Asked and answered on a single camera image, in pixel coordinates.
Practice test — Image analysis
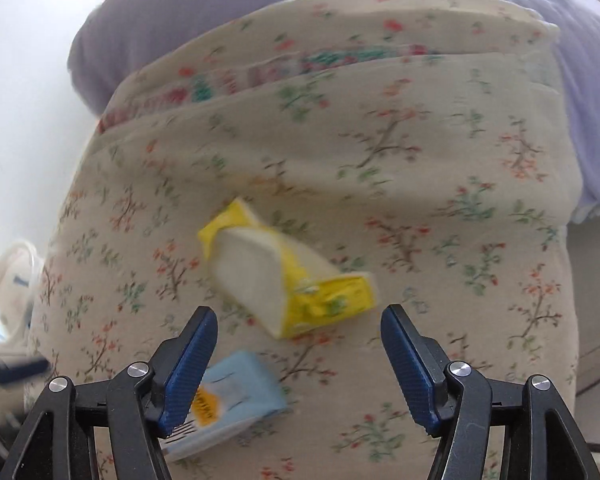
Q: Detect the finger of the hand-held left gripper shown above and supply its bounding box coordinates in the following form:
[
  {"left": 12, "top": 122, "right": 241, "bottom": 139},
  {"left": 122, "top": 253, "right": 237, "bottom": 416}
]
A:
[{"left": 0, "top": 355, "right": 51, "bottom": 392}]

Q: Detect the light blue carton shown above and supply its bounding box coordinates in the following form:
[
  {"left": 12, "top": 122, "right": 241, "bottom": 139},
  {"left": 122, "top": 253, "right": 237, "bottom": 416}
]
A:
[{"left": 160, "top": 350, "right": 288, "bottom": 462}]

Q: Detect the white paper cup drawn face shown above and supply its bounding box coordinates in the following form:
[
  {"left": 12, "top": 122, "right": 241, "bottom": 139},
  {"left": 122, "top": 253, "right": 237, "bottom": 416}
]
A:
[{"left": 0, "top": 241, "right": 43, "bottom": 348}]

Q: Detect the floral tablecloth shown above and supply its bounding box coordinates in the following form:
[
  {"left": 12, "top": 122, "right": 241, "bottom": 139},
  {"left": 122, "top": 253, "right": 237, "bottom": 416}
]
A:
[{"left": 22, "top": 0, "right": 581, "bottom": 480}]

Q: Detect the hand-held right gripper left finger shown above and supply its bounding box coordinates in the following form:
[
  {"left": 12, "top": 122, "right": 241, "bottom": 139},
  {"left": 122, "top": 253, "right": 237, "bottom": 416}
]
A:
[{"left": 0, "top": 306, "right": 218, "bottom": 480}]

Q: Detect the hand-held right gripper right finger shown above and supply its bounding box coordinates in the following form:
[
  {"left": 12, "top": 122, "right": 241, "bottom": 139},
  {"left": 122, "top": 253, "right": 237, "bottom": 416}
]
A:
[{"left": 380, "top": 305, "right": 600, "bottom": 480}]

